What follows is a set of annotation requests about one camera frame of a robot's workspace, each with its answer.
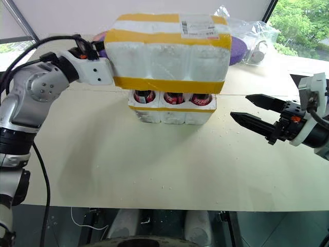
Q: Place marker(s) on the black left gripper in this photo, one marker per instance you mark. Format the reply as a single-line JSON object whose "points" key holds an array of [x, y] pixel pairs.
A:
{"points": [[84, 50]]}

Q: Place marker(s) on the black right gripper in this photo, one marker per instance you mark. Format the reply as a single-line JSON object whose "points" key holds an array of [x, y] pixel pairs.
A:
{"points": [[289, 121]]}

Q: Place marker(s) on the white foam lid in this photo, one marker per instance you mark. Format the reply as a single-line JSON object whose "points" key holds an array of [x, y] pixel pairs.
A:
{"points": [[167, 59]]}

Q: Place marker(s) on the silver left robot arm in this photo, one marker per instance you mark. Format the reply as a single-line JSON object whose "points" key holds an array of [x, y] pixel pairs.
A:
{"points": [[38, 87]]}

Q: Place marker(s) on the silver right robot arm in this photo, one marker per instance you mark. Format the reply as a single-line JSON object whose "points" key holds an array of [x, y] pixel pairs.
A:
{"points": [[317, 136]]}

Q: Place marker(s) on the white foam box, yellow tape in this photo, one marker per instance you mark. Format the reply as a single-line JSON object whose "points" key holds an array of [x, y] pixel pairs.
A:
{"points": [[174, 115]]}

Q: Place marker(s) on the white item inside plastic bag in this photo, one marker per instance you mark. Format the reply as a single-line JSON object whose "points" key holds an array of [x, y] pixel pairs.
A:
{"points": [[258, 52]]}

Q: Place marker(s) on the purple round disc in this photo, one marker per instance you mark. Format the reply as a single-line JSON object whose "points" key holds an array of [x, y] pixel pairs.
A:
{"points": [[237, 51]]}

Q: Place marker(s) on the clear plastic bag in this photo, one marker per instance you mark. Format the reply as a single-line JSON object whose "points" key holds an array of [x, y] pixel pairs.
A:
{"points": [[257, 31]]}

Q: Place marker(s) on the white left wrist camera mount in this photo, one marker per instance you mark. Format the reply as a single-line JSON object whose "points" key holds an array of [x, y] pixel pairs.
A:
{"points": [[90, 70]]}

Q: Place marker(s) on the black window frame bar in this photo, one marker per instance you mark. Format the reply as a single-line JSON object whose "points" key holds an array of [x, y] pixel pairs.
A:
{"points": [[23, 20], [271, 10]]}

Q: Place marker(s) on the black table frame post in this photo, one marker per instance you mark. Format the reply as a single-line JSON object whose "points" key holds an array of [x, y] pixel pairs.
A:
{"points": [[227, 226], [94, 223]]}

